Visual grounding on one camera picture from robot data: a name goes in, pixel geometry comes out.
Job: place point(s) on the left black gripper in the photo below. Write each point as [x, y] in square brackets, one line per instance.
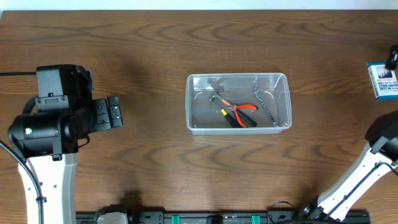
[101, 114]

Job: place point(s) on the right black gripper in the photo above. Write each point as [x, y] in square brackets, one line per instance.
[393, 58]

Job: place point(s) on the blue white small box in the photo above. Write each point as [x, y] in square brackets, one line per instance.
[384, 81]

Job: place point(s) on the clear plastic container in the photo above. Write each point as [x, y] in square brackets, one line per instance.
[238, 103]

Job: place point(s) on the yellow black screwdriver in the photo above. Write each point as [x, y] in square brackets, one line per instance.
[230, 119]

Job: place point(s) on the red handled pliers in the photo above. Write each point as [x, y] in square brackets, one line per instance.
[238, 114]

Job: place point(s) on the silver combination wrench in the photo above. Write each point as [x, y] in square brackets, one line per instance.
[257, 94]

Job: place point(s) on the small claw hammer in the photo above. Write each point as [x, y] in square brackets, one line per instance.
[213, 98]

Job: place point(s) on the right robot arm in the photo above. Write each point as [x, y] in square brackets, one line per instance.
[378, 157]

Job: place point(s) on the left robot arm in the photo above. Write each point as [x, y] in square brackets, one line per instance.
[47, 143]

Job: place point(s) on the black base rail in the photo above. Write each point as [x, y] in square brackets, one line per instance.
[118, 214]

